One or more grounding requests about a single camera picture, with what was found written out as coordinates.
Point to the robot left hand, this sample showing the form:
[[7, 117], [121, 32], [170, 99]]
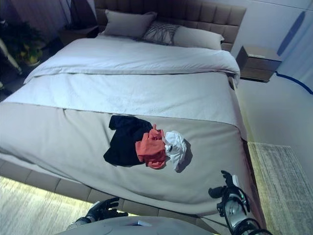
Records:
[[105, 208]]

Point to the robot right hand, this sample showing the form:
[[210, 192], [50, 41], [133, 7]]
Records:
[[226, 187]]

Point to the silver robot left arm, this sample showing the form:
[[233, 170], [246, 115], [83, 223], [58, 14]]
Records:
[[78, 221]]

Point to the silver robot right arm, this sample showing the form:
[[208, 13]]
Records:
[[234, 210]]

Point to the bed with grey bedding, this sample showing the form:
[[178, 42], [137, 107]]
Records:
[[97, 102]]

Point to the grey robot torso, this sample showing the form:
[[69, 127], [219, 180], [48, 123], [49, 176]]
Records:
[[146, 225]]

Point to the grey striped rug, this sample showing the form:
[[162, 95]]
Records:
[[281, 186]]

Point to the white garment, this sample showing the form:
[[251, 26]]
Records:
[[176, 147]]

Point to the black garment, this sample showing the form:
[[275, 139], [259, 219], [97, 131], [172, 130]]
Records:
[[126, 142]]

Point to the orange garment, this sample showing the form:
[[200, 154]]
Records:
[[150, 149]]

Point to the brown wooden nightstand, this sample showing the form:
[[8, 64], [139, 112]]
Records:
[[259, 63], [75, 34]]

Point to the plain grey pillow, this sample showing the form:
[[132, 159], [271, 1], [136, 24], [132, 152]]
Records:
[[198, 38], [127, 23]]

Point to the white duvet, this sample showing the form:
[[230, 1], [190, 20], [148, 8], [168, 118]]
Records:
[[137, 57]]

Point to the brown tufted headboard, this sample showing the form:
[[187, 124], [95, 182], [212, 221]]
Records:
[[220, 19]]

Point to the patterned grey cushion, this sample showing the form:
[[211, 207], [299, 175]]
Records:
[[159, 33]]

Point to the potted green plant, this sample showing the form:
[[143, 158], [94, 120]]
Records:
[[24, 41]]

